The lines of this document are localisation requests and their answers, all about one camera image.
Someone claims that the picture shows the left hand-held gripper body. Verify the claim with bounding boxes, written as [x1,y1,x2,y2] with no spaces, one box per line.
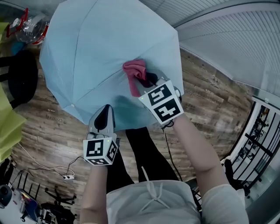
[83,105,120,166]

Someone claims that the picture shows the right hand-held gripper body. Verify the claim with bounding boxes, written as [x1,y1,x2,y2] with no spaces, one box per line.
[137,77,185,125]

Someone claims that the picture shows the pink cloth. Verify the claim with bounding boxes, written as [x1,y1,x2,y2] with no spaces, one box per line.
[122,59,147,98]

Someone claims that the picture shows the light blue umbrella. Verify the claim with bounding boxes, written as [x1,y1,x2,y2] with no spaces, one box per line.
[39,0,185,133]

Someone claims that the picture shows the person's right forearm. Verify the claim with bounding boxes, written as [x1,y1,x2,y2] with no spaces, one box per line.
[172,113,226,197]

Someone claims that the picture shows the person's left forearm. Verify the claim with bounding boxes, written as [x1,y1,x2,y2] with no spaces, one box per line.
[80,163,109,224]

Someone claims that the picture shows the person's black trousers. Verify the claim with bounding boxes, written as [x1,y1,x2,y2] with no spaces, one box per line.
[106,126,182,194]

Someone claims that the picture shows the black office chair base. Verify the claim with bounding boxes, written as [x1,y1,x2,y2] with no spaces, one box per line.
[45,185,77,206]

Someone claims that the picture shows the person's white shirt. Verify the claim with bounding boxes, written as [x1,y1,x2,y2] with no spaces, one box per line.
[80,166,250,224]

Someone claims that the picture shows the black round stool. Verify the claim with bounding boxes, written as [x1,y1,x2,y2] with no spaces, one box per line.
[0,49,39,109]

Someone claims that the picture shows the yellow-green fabric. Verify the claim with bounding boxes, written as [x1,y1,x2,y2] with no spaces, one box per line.
[0,21,28,164]

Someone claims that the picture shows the black metal shelf rack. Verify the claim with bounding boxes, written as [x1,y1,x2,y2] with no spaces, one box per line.
[224,99,280,199]

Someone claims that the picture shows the cluttered white desk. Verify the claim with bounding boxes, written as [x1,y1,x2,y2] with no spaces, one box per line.
[0,185,44,224]

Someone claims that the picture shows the clear plastic water jug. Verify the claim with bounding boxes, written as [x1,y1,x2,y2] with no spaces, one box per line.
[6,8,51,46]

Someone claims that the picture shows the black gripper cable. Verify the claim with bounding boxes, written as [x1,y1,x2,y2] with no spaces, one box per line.
[161,121,183,182]

